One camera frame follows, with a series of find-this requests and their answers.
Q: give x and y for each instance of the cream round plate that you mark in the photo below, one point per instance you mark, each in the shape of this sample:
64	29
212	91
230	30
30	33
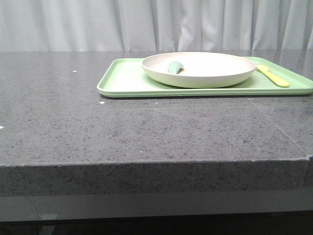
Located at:
201	69

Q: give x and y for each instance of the yellow plastic fork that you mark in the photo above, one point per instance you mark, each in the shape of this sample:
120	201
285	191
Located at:
274	78

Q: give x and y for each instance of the green plastic utensil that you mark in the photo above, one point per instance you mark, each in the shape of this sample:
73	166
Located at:
175	67

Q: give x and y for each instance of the light green plastic tray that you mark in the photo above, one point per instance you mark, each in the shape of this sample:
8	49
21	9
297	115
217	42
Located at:
125	78

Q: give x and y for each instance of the grey pleated curtain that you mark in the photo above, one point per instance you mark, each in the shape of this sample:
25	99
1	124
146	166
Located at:
155	25

